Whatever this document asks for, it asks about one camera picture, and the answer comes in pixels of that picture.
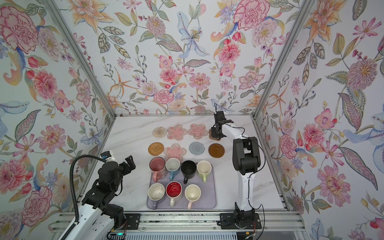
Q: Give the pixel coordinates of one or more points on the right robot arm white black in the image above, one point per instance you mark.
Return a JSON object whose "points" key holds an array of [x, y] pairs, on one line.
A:
{"points": [[246, 160]]}

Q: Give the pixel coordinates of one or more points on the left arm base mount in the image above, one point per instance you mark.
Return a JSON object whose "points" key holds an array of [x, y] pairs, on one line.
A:
{"points": [[121, 219]]}

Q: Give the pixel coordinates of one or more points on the grey rectangular tray mat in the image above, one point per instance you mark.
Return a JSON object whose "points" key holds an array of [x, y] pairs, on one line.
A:
{"points": [[207, 200]]}

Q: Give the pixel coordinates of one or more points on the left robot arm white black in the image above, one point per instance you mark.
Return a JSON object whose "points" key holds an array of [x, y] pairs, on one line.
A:
{"points": [[96, 218]]}

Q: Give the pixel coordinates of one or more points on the round blue woven coaster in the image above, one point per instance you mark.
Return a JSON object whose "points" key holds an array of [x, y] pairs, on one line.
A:
{"points": [[196, 148]]}

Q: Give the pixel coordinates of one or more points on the white mug grey handle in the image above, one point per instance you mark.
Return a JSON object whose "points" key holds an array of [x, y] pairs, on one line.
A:
{"points": [[156, 194]]}

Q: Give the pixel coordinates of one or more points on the pink flower coaster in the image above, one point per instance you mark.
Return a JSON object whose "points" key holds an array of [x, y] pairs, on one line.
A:
{"points": [[176, 133], [175, 151], [198, 131]]}

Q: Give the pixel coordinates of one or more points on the aluminium front rail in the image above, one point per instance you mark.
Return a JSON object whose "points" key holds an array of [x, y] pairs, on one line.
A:
{"points": [[152, 221]]}

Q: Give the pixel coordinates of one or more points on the round woven cork coaster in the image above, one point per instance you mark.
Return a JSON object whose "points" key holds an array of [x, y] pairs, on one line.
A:
{"points": [[155, 149]]}

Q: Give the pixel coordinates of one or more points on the black mug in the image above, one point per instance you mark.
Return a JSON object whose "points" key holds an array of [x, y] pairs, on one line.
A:
{"points": [[188, 169]]}

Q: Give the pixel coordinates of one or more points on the white mug blue handle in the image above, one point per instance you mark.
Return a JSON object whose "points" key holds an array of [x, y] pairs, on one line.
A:
{"points": [[173, 167]]}

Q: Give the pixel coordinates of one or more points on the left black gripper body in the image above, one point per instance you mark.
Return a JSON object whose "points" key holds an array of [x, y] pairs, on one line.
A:
{"points": [[117, 183]]}

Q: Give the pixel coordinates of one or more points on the red interior white mug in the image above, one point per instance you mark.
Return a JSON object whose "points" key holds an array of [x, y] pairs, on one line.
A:
{"points": [[174, 191]]}

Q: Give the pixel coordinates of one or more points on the cream mug pink handle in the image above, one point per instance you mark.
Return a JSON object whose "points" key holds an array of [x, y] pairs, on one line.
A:
{"points": [[192, 194]]}

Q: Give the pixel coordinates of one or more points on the round wooden coaster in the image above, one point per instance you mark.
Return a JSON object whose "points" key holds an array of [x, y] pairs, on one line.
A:
{"points": [[216, 150]]}

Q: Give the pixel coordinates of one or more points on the brown paw print coaster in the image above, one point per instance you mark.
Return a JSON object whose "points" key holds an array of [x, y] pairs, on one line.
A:
{"points": [[211, 137]]}

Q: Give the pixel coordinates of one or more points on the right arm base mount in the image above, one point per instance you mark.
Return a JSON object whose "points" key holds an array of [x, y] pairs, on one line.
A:
{"points": [[240, 220]]}

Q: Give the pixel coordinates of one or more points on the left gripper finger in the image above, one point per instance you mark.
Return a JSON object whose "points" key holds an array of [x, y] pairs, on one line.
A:
{"points": [[107, 156], [128, 166]]}

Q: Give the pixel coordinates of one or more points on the round beige patterned coaster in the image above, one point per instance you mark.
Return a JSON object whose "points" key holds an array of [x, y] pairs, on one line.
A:
{"points": [[160, 132]]}

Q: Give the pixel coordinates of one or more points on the white mug green handle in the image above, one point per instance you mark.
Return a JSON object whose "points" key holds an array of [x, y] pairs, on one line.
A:
{"points": [[204, 169]]}

